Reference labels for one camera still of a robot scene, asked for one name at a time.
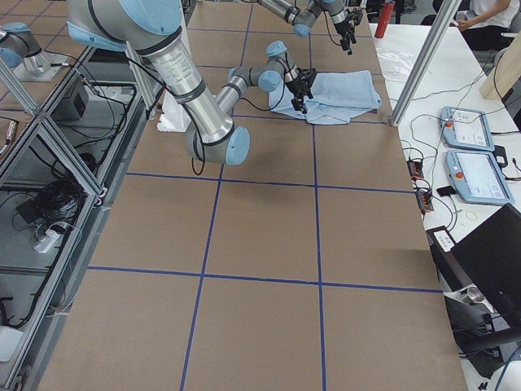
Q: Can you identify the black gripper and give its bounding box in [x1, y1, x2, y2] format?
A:
[333, 8, 363, 55]
[284, 67, 317, 114]

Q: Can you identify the light blue button shirt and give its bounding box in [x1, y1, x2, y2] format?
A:
[269, 70, 382, 125]

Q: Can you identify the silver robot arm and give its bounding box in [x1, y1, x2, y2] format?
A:
[67, 0, 317, 165]
[247, 0, 363, 55]

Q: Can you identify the red cylinder bottle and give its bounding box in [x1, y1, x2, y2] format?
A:
[374, 0, 396, 39]

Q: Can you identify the clear plastic bag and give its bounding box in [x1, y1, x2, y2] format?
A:
[376, 48, 417, 82]

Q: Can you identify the seated person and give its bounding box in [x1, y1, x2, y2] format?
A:
[458, 0, 520, 51]

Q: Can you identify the upper blue teach pendant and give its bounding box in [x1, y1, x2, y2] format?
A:
[440, 106, 494, 152]

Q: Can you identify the blue teach pendant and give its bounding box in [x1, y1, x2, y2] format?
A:
[444, 149, 514, 205]
[440, 106, 494, 152]

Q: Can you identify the brown paper table cover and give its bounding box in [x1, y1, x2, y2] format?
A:
[38, 0, 470, 391]

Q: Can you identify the lower blue teach pendant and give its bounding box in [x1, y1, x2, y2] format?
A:
[444, 149, 514, 205]

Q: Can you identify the black laptop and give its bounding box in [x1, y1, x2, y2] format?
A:
[426, 204, 520, 325]

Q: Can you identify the white power strip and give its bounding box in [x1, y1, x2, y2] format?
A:
[33, 226, 66, 254]

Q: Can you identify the aluminium frame post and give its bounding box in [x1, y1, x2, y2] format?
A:
[389, 0, 461, 127]

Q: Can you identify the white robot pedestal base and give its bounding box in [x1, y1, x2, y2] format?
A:
[155, 0, 196, 134]

